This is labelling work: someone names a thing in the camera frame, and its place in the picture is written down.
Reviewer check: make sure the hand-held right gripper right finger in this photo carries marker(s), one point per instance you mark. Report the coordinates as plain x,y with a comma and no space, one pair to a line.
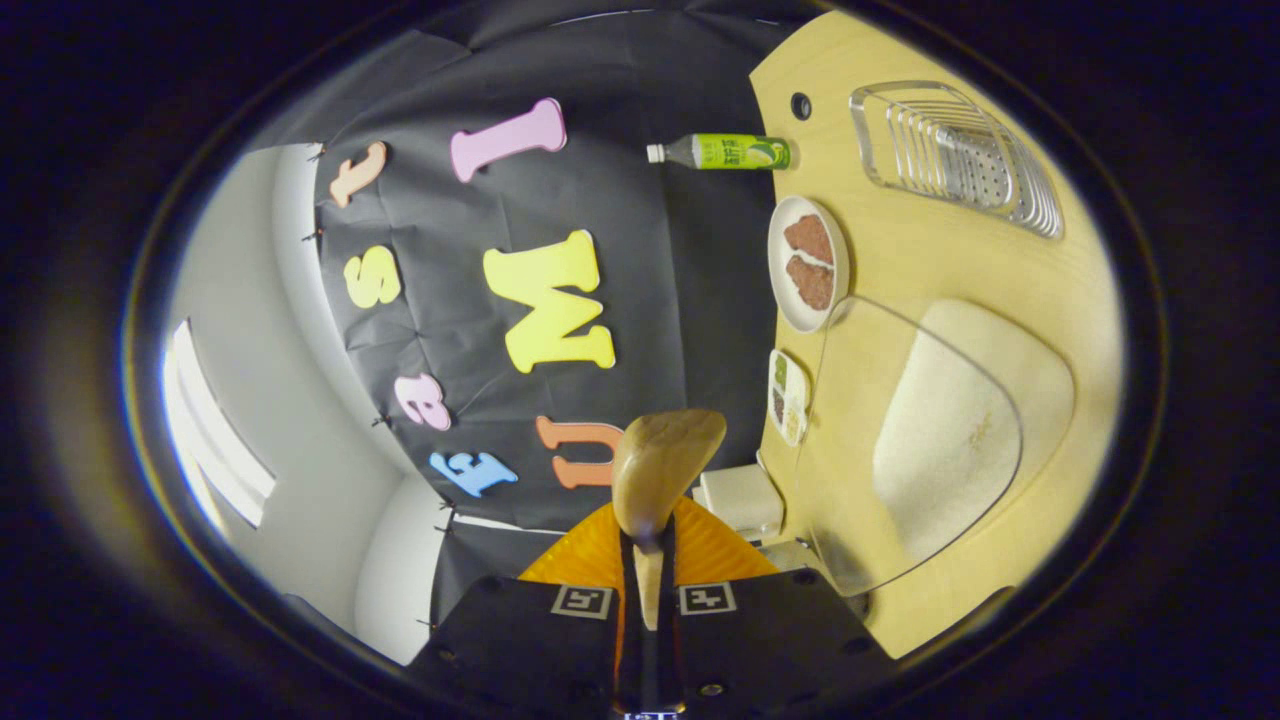
668,650

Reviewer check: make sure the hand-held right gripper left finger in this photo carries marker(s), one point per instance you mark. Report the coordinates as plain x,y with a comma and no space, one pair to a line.
628,650

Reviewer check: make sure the wooden spoon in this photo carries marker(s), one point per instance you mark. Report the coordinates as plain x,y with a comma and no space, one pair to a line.
660,460

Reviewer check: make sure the cream utensil box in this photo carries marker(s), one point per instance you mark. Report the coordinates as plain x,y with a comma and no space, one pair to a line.
742,500

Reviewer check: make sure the clear glass bowl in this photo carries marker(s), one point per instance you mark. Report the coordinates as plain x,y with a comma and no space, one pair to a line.
840,450

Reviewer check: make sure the white divided grain dish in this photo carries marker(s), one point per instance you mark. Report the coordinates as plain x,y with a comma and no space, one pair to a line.
787,395

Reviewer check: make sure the black backdrop cloth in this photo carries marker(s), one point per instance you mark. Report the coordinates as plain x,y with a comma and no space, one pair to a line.
650,300

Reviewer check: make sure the brown meat slice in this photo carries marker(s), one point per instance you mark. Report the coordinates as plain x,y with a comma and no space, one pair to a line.
812,284
810,237

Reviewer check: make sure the white round plate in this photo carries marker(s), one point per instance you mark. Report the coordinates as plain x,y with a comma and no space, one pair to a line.
840,262

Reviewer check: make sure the long ceiling light panel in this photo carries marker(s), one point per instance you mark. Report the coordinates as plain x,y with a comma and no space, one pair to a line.
215,430

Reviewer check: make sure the green drink bottle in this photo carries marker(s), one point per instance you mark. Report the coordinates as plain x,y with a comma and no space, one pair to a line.
730,152

